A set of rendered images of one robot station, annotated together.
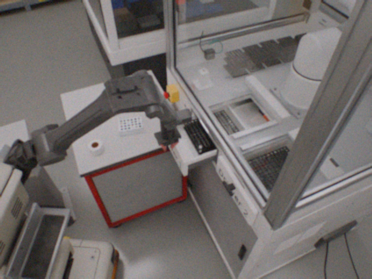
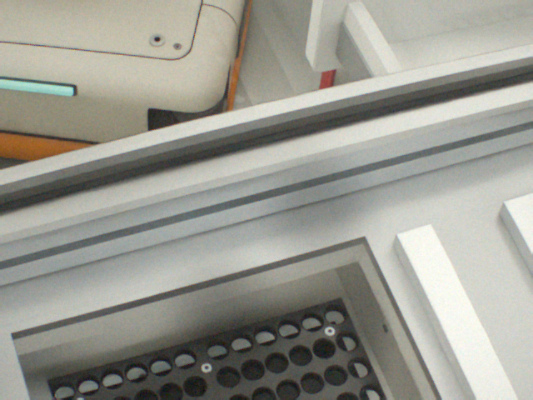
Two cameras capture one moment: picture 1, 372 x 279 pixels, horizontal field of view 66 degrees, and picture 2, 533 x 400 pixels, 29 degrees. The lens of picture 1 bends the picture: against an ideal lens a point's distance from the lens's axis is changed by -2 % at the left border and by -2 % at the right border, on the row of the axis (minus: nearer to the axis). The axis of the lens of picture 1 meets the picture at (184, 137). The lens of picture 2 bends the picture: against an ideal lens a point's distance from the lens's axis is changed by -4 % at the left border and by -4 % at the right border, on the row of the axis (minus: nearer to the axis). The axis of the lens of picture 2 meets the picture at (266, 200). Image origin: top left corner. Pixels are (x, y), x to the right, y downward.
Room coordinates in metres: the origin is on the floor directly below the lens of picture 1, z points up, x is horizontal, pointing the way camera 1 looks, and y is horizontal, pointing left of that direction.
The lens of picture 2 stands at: (0.67, -0.56, 1.43)
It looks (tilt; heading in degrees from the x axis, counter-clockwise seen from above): 55 degrees down; 87
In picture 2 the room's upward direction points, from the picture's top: 7 degrees clockwise
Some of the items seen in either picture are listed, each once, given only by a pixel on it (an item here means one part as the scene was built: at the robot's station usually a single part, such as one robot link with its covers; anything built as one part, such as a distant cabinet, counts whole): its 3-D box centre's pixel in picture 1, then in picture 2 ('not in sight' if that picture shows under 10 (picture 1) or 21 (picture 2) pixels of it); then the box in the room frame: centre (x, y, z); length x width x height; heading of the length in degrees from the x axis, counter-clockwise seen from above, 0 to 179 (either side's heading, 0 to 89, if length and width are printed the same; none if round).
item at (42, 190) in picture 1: (29, 183); not in sight; (0.93, 0.95, 0.38); 0.30 x 0.30 x 0.76; 27
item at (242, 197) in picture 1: (235, 189); not in sight; (0.61, -0.21, 0.87); 0.29 x 0.02 x 0.11; 24
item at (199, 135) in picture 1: (211, 132); not in sight; (0.92, -0.13, 0.87); 0.22 x 0.18 x 0.06; 114
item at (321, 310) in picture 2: not in sight; (201, 356); (0.65, -0.30, 0.90); 0.18 x 0.02 x 0.01; 24
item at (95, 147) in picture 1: (96, 147); not in sight; (0.90, 0.44, 0.78); 0.07 x 0.07 x 0.04
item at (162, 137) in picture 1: (167, 132); not in sight; (0.80, 0.07, 1.01); 0.10 x 0.07 x 0.07; 114
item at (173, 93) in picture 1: (172, 93); not in sight; (1.20, 0.06, 0.88); 0.07 x 0.05 x 0.07; 24
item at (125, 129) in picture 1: (131, 126); not in sight; (1.05, 0.28, 0.78); 0.12 x 0.08 x 0.04; 102
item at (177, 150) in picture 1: (173, 145); not in sight; (0.84, 0.05, 0.87); 0.29 x 0.02 x 0.11; 24
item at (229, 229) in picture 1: (269, 166); not in sight; (1.05, -0.54, 0.40); 1.03 x 0.95 x 0.80; 24
